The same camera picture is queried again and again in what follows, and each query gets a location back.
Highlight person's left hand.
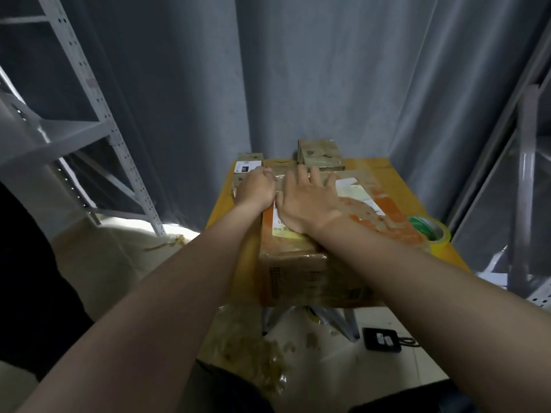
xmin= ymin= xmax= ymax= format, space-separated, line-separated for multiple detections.
xmin=232 ymin=166 xmax=279 ymax=216

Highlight person's right hand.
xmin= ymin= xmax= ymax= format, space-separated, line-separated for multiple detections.
xmin=275 ymin=164 xmax=347 ymax=240

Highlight long white-labelled cardboard box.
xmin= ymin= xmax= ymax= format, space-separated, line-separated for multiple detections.
xmin=231 ymin=151 xmax=266 ymax=198

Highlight medium brown cardboard box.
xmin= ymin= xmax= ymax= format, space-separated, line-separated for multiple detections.
xmin=297 ymin=137 xmax=346 ymax=170

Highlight large orange print cardboard box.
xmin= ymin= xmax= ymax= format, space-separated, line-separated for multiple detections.
xmin=257 ymin=163 xmax=432 ymax=309

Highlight yellow tape roll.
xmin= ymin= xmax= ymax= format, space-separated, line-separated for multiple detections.
xmin=407 ymin=215 xmax=453 ymax=259

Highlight person's right forearm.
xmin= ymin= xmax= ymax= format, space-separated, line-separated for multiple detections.
xmin=312 ymin=211 xmax=551 ymax=413

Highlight person's left forearm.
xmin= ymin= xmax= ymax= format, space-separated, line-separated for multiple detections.
xmin=17 ymin=206 xmax=268 ymax=413

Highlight tape scraps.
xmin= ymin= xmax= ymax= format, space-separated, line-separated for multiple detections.
xmin=198 ymin=305 xmax=298 ymax=396

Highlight person's right leg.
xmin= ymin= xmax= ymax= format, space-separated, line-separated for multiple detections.
xmin=348 ymin=378 xmax=483 ymax=413

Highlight yellow wooden table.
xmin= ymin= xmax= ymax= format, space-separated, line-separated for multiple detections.
xmin=205 ymin=157 xmax=473 ymax=342

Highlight grey curtain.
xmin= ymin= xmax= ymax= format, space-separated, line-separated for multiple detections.
xmin=0 ymin=0 xmax=551 ymax=231

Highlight black power adapter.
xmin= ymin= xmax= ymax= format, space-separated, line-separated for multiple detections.
xmin=362 ymin=326 xmax=403 ymax=353

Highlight grey metal shelf unit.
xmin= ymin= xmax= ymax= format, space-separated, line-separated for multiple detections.
xmin=0 ymin=0 xmax=166 ymax=239
xmin=448 ymin=21 xmax=551 ymax=310

